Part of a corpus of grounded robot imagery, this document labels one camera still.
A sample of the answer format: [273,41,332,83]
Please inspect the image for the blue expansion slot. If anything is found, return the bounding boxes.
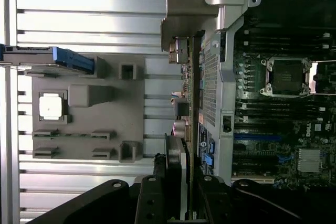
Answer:
[234,134,282,143]

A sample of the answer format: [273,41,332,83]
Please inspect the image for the grey parts rack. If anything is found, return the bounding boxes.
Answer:
[25,53,145,163]

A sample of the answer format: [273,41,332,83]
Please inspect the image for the silver chipset heatsink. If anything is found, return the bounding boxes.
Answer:
[298,148,323,173]

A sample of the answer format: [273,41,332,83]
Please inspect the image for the green RAM stick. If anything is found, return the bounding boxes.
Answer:
[35,131,110,138]

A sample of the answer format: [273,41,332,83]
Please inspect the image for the green motherboard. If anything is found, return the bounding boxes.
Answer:
[232,22,336,187]

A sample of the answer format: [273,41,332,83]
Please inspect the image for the black RAM slot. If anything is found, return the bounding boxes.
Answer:
[243,43,332,51]
[235,98,325,105]

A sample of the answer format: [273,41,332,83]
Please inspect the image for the dark grey PC case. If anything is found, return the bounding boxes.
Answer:
[198,0,336,190]

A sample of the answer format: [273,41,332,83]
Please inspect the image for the silver CPU chip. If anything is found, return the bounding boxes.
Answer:
[39,94,64,120]

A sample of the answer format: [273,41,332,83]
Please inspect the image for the CPU socket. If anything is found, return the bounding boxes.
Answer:
[261,56,312,96]

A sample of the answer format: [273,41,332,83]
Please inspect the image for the metal socket cover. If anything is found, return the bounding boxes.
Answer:
[311,61,336,95]

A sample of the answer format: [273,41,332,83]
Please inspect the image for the hard disk in blue caddy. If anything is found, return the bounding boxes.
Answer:
[0,44,95,75]

